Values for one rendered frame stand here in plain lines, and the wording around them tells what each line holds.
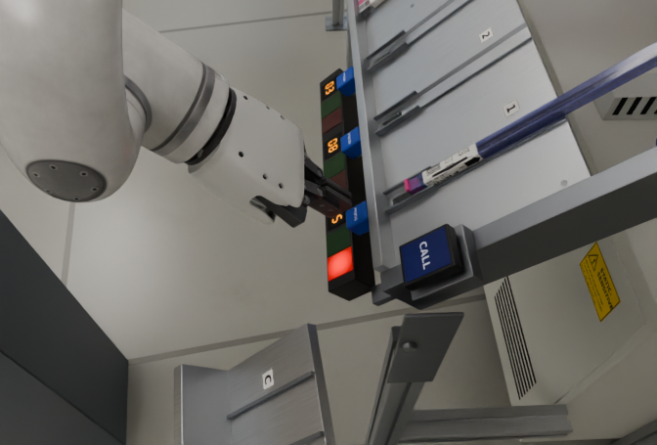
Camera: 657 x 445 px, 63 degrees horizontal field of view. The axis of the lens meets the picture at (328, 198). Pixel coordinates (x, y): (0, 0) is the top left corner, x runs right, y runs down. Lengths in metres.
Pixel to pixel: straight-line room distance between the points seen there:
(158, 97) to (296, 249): 1.00
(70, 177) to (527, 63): 0.41
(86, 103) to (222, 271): 1.07
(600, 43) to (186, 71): 0.75
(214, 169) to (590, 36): 0.74
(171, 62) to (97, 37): 0.12
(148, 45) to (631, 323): 0.62
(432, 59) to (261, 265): 0.85
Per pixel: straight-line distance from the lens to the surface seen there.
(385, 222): 0.54
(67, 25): 0.31
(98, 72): 0.32
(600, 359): 0.84
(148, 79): 0.41
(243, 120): 0.47
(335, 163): 0.67
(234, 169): 0.44
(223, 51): 1.94
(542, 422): 0.94
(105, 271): 1.45
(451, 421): 0.91
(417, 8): 0.72
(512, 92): 0.54
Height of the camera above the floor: 1.17
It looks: 53 degrees down
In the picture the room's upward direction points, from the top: straight up
